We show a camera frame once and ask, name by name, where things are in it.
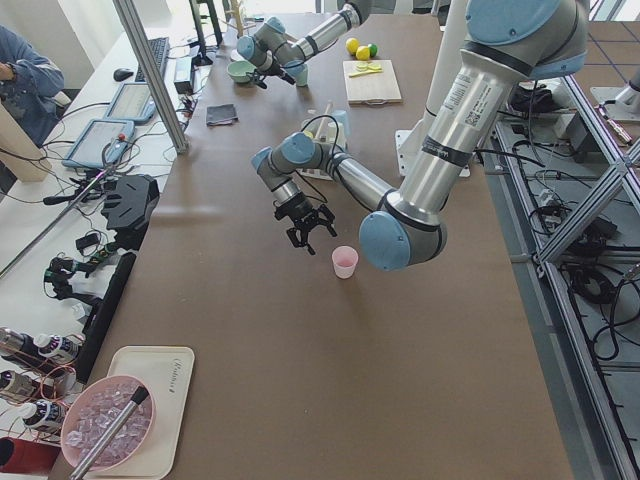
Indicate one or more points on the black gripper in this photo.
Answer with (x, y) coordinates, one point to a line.
(270, 70)
(300, 205)

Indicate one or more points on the mint green plastic cup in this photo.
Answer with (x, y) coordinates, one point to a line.
(298, 70)

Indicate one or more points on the pink plastic cup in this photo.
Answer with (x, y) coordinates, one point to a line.
(344, 259)

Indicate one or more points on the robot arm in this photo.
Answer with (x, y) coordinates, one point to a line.
(493, 45)
(273, 53)

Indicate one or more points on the light blue plastic cup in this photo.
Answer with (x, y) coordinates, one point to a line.
(341, 116)

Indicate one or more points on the green ceramic bowl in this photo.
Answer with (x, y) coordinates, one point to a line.
(241, 71)

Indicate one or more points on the grey folded cloth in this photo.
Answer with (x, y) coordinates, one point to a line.
(220, 114)

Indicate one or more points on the wooden mug tree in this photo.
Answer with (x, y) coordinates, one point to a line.
(234, 16)

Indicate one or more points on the yellow lemon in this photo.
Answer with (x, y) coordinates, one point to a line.
(363, 53)
(352, 44)

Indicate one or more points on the wooden cutting board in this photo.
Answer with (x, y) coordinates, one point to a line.
(374, 89)

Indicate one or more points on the yellow plastic knife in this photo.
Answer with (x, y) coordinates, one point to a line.
(355, 75)

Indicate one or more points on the black keyboard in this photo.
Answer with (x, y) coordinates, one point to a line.
(159, 48)

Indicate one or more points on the blue teach pendant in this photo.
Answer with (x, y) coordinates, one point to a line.
(101, 143)
(132, 102)

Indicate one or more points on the black computer mouse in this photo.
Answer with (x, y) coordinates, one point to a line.
(122, 74)

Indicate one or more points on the cream plastic tray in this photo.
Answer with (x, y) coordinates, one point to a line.
(166, 371)

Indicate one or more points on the metal scoop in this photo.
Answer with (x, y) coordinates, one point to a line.
(84, 465)

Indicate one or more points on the seated person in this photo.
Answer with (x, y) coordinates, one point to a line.
(29, 84)

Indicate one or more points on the pink bowl of ice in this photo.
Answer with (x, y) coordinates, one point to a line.
(94, 410)

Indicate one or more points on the aluminium frame post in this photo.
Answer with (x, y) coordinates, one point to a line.
(136, 34)

